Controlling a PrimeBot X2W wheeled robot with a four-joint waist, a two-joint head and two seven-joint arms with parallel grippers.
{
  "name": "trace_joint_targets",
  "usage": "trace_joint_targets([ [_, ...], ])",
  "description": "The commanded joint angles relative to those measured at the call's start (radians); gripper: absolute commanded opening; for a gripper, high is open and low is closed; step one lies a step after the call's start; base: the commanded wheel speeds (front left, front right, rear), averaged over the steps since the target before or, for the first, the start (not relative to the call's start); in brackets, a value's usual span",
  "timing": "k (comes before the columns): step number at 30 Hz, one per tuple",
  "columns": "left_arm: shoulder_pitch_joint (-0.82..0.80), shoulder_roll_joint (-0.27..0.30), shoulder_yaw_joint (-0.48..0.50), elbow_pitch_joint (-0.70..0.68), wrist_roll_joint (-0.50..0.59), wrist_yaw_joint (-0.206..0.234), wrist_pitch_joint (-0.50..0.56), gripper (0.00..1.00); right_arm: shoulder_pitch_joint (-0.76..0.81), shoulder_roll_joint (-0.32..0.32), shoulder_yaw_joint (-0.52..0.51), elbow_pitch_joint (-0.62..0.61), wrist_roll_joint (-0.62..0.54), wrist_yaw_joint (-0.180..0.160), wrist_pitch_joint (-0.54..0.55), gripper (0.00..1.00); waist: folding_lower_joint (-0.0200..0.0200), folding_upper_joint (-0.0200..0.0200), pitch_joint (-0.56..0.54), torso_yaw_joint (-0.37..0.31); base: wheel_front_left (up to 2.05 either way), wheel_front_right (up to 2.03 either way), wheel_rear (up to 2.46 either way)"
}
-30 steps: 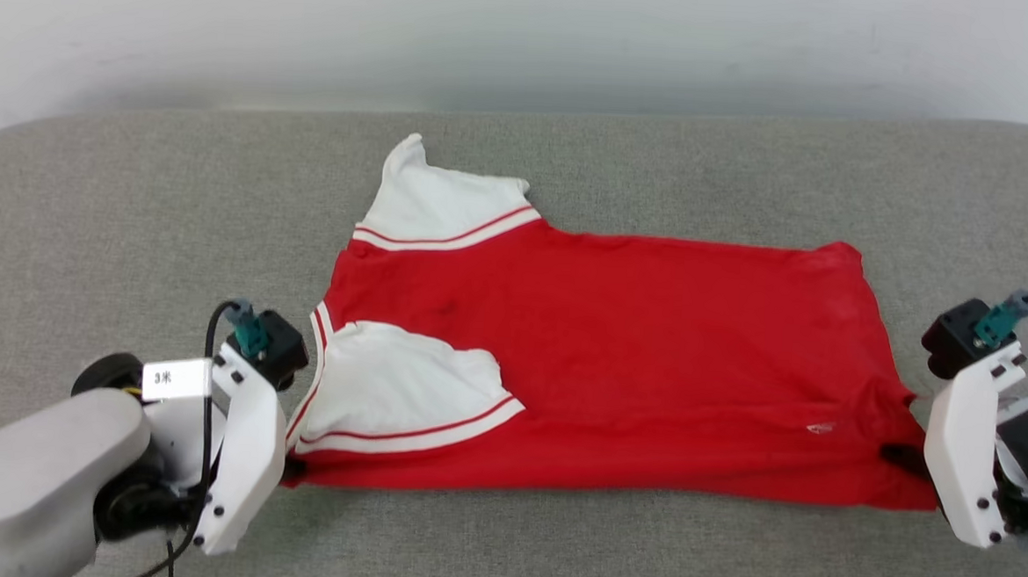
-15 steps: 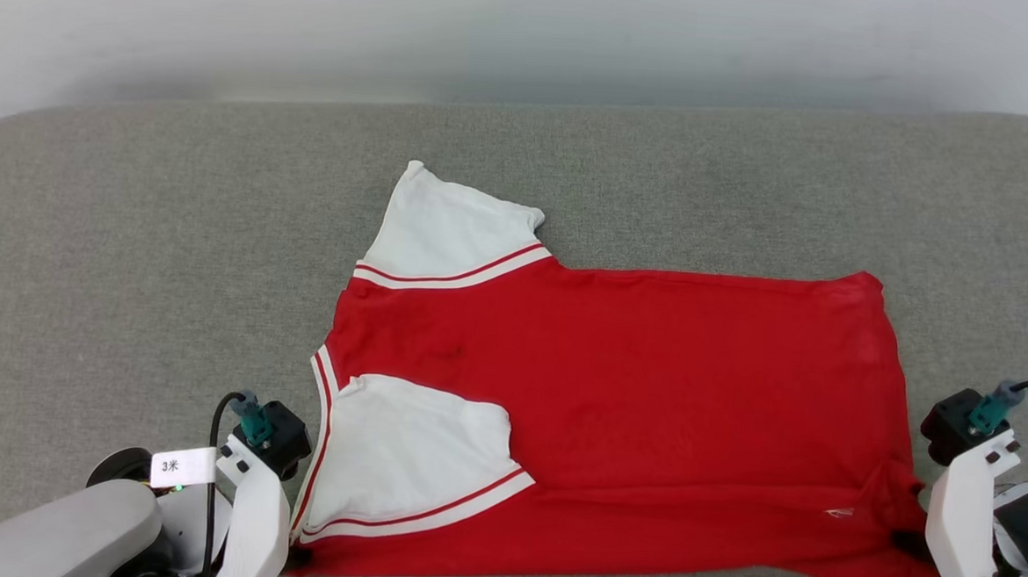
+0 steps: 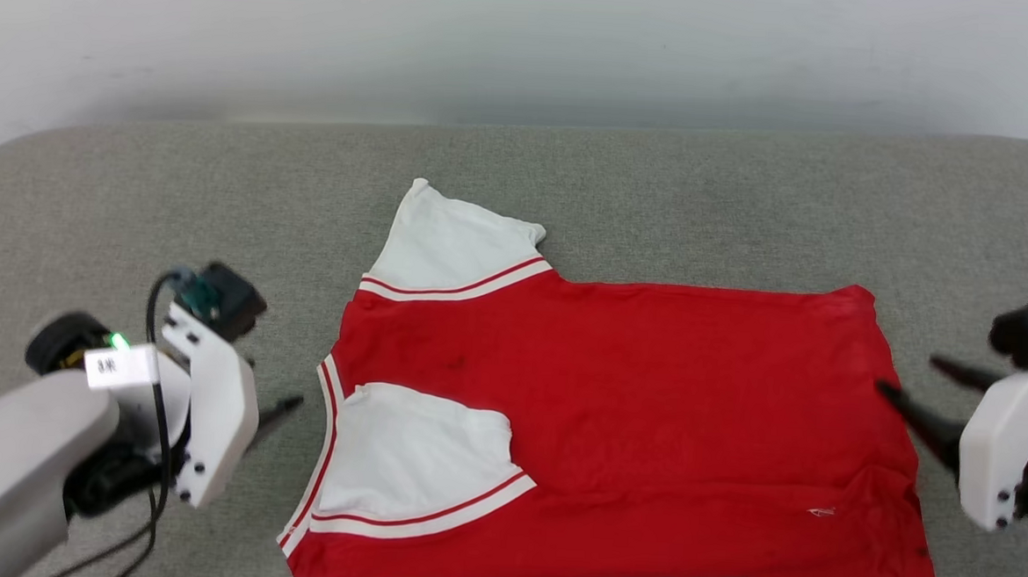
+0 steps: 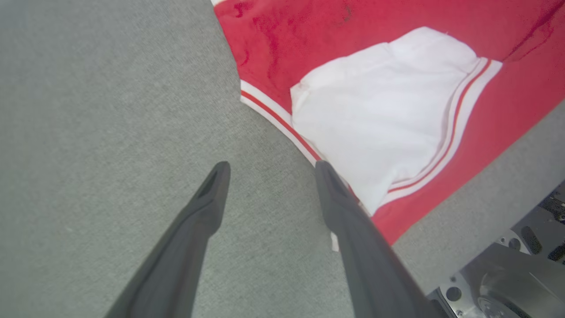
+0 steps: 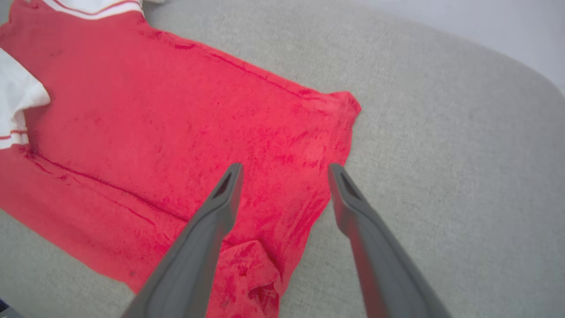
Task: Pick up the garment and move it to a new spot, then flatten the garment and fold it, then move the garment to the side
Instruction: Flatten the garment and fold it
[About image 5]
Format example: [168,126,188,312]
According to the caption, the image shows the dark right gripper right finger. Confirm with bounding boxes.
[328,163,453,318]

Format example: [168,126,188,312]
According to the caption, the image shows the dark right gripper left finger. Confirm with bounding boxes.
[121,163,244,318]

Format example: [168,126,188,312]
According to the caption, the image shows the red and white jersey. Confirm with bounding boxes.
[0,0,362,318]

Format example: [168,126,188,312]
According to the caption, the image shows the grey fabric sofa cushion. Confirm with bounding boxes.
[0,0,565,318]

